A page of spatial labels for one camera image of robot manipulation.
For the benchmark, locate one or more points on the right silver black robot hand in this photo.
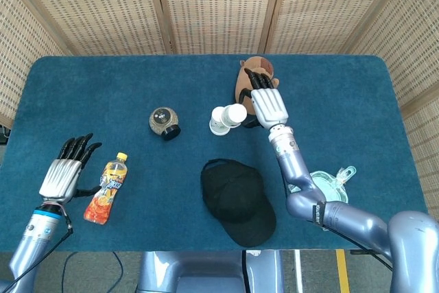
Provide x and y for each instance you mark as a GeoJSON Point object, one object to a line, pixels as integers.
{"type": "Point", "coordinates": [269, 106]}

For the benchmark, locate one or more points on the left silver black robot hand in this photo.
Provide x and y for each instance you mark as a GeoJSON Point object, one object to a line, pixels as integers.
{"type": "Point", "coordinates": [60, 179]}

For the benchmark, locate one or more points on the white paper cup leaf print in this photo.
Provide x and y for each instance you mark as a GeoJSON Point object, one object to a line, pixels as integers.
{"type": "Point", "coordinates": [219, 132]}
{"type": "Point", "coordinates": [216, 116]}
{"type": "Point", "coordinates": [236, 113]}

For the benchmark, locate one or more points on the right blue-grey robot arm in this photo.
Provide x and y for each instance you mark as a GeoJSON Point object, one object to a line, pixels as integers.
{"type": "Point", "coordinates": [295, 169]}

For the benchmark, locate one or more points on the brown plush animal toy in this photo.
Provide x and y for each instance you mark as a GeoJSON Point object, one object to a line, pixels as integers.
{"type": "Point", "coordinates": [241, 80]}

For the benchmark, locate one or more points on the orange drink plastic bottle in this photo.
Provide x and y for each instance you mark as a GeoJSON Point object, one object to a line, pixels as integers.
{"type": "Point", "coordinates": [106, 190]}

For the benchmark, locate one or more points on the blue carpet table cloth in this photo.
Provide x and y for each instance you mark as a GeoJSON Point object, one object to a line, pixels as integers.
{"type": "Point", "coordinates": [85, 94]}

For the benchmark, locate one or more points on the black baseball cap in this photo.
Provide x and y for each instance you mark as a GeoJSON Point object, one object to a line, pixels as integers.
{"type": "Point", "coordinates": [236, 197]}

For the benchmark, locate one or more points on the green dustpan in plastic bag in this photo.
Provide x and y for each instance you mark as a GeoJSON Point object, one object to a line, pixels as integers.
{"type": "Point", "coordinates": [329, 183]}

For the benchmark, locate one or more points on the woven wood-framed screen panel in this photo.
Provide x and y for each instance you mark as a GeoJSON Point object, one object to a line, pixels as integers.
{"type": "Point", "coordinates": [219, 8]}
{"type": "Point", "coordinates": [326, 8]}
{"type": "Point", "coordinates": [20, 66]}
{"type": "Point", "coordinates": [415, 66]}
{"type": "Point", "coordinates": [96, 8]}

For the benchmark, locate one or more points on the blue-grey robot torso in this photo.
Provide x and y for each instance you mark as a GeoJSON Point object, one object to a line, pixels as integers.
{"type": "Point", "coordinates": [205, 272]}

